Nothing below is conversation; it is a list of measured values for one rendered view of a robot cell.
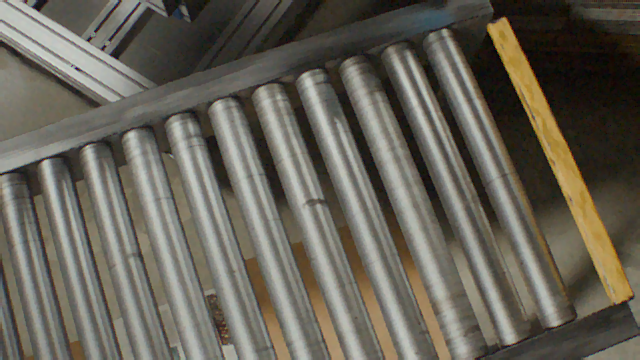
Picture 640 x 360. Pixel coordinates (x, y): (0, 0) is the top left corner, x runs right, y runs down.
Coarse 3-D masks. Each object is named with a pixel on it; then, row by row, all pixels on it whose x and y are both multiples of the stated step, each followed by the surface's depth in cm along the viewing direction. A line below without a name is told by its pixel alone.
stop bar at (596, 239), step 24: (504, 24) 110; (504, 48) 108; (528, 72) 107; (528, 96) 106; (552, 120) 105; (552, 144) 104; (552, 168) 104; (576, 168) 103; (576, 192) 102; (576, 216) 101; (600, 240) 100; (600, 264) 99; (624, 288) 98
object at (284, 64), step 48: (432, 0) 113; (480, 0) 113; (288, 48) 111; (336, 48) 111; (384, 48) 112; (144, 96) 109; (192, 96) 108; (240, 96) 110; (0, 144) 106; (48, 144) 106
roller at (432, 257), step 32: (352, 64) 110; (352, 96) 110; (384, 96) 109; (384, 128) 107; (384, 160) 106; (416, 192) 104; (416, 224) 103; (416, 256) 103; (448, 256) 102; (448, 288) 100; (448, 320) 99; (480, 352) 98
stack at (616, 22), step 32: (512, 0) 168; (544, 0) 167; (576, 0) 168; (608, 0) 165; (544, 32) 181; (576, 32) 179; (608, 32) 178; (480, 64) 196; (544, 64) 196; (576, 64) 196; (608, 64) 196
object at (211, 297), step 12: (216, 300) 179; (168, 312) 178; (216, 312) 178; (120, 324) 177; (168, 324) 177; (216, 324) 177; (120, 336) 176; (168, 336) 177; (228, 336) 177; (180, 348) 176; (228, 348) 176
